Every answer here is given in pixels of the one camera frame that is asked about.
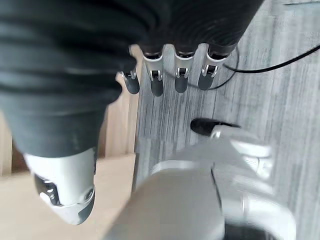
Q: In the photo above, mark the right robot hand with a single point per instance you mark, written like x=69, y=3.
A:
x=75, y=50

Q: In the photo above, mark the dark robot foot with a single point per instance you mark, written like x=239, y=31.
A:
x=206, y=126

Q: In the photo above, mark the silver robot leg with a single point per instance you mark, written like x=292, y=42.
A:
x=195, y=197

